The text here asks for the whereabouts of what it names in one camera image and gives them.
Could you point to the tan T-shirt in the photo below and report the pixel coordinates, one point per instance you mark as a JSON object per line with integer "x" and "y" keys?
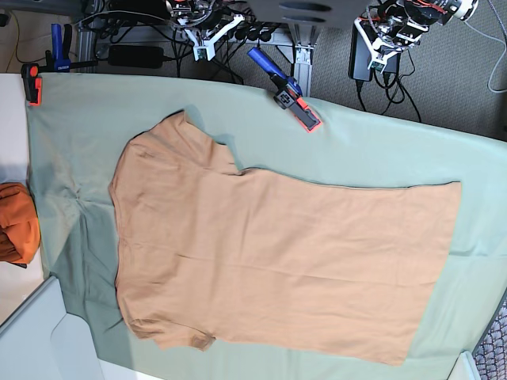
{"x": 210, "y": 252}

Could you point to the black power adapter right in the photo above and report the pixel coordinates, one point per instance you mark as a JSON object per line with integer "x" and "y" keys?
{"x": 359, "y": 59}

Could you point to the white plastic bin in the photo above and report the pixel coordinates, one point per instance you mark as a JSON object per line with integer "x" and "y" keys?
{"x": 41, "y": 340}

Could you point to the grey overhead camera mount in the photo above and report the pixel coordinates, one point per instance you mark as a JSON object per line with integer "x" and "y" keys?
{"x": 337, "y": 14}

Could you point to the black power brick left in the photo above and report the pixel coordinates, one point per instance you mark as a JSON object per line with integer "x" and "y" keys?
{"x": 136, "y": 56}

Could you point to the green table cloth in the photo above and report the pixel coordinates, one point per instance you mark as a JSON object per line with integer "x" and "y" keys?
{"x": 84, "y": 121}

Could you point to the blue clamp at table corner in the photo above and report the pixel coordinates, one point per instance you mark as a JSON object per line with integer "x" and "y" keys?
{"x": 57, "y": 61}

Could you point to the orange folded garment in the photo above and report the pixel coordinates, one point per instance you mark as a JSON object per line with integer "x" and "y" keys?
{"x": 20, "y": 228}

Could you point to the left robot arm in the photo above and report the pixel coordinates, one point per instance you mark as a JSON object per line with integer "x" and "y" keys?
{"x": 392, "y": 27}

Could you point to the aluminium frame post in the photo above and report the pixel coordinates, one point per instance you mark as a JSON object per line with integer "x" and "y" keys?
{"x": 300, "y": 54}

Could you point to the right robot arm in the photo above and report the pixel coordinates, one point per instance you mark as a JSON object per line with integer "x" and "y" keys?
{"x": 207, "y": 19}

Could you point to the blue clamp at table middle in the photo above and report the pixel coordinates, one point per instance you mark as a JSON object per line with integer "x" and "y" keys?
{"x": 288, "y": 95}

